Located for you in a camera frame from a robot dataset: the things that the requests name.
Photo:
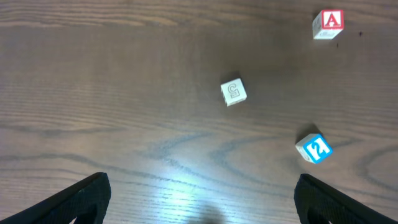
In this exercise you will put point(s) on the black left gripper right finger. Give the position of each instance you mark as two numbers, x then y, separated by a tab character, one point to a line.
318	202

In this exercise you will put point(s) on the blue number 2 block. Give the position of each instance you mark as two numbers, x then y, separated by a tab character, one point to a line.
314	148

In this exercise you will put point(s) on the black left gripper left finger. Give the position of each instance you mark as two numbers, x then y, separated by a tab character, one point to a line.
83	202

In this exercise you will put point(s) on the red letter A block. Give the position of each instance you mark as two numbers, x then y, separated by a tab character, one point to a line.
328	24

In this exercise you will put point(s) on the plain wooden number 5 block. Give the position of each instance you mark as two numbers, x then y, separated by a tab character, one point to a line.
233	92

